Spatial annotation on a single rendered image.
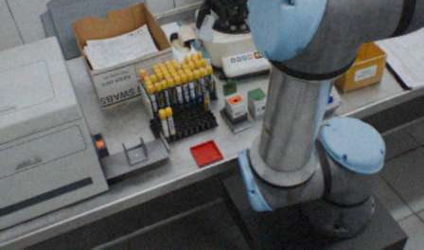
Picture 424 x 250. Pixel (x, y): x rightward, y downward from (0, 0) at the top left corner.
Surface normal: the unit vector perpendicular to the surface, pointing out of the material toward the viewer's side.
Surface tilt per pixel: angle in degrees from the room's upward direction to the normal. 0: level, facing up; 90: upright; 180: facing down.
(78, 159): 90
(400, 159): 0
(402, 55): 0
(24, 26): 90
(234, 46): 90
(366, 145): 9
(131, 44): 1
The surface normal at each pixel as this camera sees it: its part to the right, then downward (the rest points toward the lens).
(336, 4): 0.18, 0.32
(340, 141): 0.08, -0.71
